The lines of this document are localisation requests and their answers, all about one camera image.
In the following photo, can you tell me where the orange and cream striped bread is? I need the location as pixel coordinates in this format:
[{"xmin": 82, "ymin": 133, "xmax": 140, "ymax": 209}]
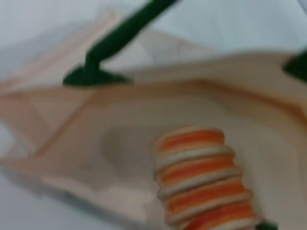
[{"xmin": 152, "ymin": 124, "xmax": 263, "ymax": 230}]

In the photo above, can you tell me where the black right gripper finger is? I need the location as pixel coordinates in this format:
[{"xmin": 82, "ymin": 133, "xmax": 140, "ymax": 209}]
[{"xmin": 256, "ymin": 220, "xmax": 280, "ymax": 230}]

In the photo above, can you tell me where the beige handbag with green handles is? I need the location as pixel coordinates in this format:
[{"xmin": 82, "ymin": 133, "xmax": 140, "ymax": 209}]
[{"xmin": 0, "ymin": 0, "xmax": 307, "ymax": 230}]

